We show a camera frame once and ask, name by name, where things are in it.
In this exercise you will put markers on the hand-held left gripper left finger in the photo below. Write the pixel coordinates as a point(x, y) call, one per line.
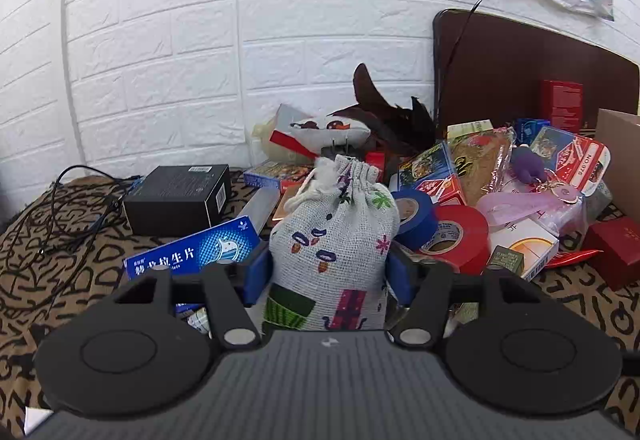
point(257, 272)

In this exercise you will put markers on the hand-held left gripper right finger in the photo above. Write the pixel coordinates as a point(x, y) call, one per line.
point(398, 277)

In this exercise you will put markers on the brown snack packet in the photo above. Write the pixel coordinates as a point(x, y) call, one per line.
point(480, 165)

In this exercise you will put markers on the cardboard box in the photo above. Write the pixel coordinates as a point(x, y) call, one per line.
point(620, 150)

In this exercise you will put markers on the blue white medicine box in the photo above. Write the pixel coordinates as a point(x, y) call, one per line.
point(200, 247)

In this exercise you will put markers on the grey flat box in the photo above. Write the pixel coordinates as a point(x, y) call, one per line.
point(260, 207)

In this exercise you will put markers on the blue tape roll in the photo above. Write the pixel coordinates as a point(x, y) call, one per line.
point(417, 215)

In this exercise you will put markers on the red tape roll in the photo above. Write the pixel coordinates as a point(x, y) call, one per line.
point(467, 240)

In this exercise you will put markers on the colourful flat box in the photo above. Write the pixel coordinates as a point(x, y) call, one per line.
point(272, 172)

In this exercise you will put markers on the blue red card box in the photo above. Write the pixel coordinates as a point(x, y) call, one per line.
point(430, 175)

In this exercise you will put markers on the small green box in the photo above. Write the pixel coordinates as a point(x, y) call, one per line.
point(505, 259)

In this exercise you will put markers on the black box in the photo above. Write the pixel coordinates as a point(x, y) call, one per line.
point(172, 197)

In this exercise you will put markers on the small red box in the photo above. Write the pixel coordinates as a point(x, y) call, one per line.
point(376, 165)

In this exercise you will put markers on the yellowish plastic bag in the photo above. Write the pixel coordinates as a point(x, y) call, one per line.
point(262, 140)

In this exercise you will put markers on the white orange box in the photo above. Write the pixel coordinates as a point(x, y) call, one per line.
point(535, 245)

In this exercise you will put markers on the pink ribbon bag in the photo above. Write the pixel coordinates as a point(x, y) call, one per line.
point(530, 210)

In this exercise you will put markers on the dark feather duster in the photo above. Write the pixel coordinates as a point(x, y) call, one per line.
point(395, 120)

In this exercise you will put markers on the white face print pillow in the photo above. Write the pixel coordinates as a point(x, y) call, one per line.
point(325, 127)

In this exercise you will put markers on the red sachet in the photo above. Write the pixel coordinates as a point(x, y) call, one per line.
point(570, 258)

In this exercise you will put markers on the small blue box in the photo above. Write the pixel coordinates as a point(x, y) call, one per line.
point(530, 130)

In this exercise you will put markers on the wrapped red card box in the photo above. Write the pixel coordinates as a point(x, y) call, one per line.
point(575, 157)

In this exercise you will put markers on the dark red square box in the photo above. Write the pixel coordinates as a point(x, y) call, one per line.
point(612, 250)

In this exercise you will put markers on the dark brown board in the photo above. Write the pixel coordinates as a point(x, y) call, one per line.
point(500, 70)

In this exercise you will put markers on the tall red box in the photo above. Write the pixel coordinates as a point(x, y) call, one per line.
point(562, 105)

